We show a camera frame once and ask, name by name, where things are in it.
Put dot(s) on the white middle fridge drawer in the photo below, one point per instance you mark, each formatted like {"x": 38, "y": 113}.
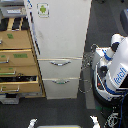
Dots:
{"x": 60, "y": 68}

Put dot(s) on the white fridge drawer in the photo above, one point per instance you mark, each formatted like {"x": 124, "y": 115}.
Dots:
{"x": 61, "y": 88}
{"x": 60, "y": 68}

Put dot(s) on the white bottom fridge drawer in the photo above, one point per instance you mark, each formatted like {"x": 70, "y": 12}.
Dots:
{"x": 61, "y": 88}

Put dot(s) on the white fridge body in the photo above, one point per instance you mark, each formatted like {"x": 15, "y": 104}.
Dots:
{"x": 59, "y": 29}

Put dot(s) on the wooden drawer cabinet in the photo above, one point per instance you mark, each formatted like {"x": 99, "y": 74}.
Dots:
{"x": 19, "y": 69}

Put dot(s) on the white blue Fetch robot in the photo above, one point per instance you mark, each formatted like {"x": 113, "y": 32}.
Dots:
{"x": 110, "y": 71}

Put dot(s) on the green android sticker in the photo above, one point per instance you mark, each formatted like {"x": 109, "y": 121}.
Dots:
{"x": 43, "y": 10}

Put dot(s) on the grey box on cabinet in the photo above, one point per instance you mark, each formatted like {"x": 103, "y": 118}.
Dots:
{"x": 13, "y": 11}

